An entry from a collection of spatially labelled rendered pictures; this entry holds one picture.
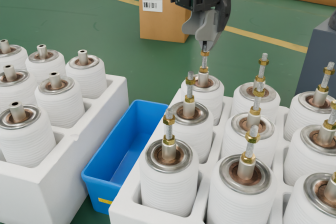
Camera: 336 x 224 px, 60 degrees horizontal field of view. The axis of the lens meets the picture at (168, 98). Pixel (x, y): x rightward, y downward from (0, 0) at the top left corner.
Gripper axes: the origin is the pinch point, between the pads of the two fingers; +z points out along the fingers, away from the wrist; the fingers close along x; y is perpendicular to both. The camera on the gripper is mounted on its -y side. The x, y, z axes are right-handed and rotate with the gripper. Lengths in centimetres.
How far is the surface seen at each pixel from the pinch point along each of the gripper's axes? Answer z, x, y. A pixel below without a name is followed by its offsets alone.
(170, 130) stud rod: 3.8, 14.6, 19.7
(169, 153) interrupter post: 7.8, 15.1, 20.2
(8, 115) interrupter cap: 9.1, -11.2, 38.7
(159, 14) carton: 21, -77, -37
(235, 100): 10.8, 7.5, -2.0
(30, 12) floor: 34, -163, 7
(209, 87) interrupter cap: 9.0, 2.5, 1.1
